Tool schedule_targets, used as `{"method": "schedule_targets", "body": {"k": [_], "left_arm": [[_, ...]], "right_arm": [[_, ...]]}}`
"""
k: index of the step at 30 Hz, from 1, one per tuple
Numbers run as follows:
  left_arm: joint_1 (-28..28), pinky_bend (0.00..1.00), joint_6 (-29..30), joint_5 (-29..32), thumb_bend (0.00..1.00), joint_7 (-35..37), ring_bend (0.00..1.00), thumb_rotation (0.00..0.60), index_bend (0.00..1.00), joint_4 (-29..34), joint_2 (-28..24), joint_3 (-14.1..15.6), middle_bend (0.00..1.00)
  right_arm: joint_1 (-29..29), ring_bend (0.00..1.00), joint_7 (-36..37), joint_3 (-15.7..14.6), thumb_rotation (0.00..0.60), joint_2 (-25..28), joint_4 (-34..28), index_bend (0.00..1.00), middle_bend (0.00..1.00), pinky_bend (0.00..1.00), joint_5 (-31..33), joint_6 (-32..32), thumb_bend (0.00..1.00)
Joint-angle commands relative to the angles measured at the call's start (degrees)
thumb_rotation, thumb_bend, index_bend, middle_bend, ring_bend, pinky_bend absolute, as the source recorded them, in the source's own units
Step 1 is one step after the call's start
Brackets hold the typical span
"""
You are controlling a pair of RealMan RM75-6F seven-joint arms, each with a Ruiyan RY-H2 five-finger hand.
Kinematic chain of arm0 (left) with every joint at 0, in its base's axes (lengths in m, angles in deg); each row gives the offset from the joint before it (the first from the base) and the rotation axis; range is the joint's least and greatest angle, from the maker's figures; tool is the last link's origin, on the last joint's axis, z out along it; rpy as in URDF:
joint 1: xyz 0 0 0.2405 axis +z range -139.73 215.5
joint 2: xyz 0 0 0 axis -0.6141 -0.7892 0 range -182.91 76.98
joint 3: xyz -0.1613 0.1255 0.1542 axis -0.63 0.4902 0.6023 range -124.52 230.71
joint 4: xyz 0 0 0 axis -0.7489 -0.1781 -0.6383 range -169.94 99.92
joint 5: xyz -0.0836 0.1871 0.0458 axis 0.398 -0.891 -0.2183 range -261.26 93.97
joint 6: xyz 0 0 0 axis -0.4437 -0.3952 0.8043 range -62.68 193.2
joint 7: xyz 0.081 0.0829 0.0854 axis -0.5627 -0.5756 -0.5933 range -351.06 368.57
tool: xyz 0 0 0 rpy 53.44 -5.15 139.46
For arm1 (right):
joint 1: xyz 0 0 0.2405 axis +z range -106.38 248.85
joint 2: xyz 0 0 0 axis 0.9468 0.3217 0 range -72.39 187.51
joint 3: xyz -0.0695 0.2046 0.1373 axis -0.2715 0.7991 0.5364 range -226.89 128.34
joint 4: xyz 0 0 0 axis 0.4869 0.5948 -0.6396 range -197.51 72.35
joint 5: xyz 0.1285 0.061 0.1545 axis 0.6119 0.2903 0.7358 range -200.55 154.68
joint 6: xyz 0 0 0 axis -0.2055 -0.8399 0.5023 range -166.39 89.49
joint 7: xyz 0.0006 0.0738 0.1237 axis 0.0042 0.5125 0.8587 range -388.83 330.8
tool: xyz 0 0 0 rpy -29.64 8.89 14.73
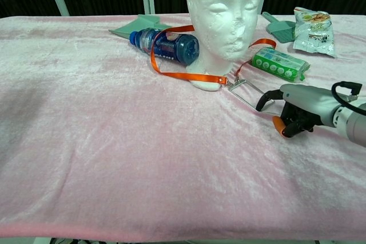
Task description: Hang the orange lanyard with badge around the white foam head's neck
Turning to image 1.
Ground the clear badge holder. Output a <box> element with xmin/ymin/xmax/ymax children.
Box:
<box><xmin>228</xmin><ymin>79</ymin><xmax>275</xmax><ymax>113</ymax></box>

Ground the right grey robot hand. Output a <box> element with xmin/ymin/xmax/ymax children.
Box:
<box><xmin>255</xmin><ymin>83</ymin><xmax>336</xmax><ymax>138</ymax></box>

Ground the white foam mannequin head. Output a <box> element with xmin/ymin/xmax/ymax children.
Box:
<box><xmin>185</xmin><ymin>0</ymin><xmax>263</xmax><ymax>92</ymax></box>

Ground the green hand brush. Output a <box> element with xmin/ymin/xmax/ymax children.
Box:
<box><xmin>261</xmin><ymin>11</ymin><xmax>297</xmax><ymax>45</ymax></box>

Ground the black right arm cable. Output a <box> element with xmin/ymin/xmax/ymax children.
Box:
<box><xmin>331</xmin><ymin>81</ymin><xmax>366</xmax><ymax>110</ymax></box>

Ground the green tissue pack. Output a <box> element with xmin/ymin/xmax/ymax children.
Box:
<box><xmin>249</xmin><ymin>47</ymin><xmax>311</xmax><ymax>83</ymax></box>

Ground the pink velvet tablecloth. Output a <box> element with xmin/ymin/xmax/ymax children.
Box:
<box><xmin>0</xmin><ymin>12</ymin><xmax>366</xmax><ymax>242</ymax></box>

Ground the orange lanyard strap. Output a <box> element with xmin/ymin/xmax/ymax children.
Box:
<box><xmin>150</xmin><ymin>25</ymin><xmax>277</xmax><ymax>85</ymax></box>

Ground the green plastic dustpan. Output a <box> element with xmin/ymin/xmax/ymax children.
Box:
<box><xmin>108</xmin><ymin>14</ymin><xmax>172</xmax><ymax>41</ymax></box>

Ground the white snack bag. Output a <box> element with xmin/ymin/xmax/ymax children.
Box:
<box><xmin>293</xmin><ymin>6</ymin><xmax>337</xmax><ymax>58</ymax></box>

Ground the blue drink bottle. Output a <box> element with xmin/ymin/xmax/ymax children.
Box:
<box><xmin>129</xmin><ymin>28</ymin><xmax>200</xmax><ymax>67</ymax></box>

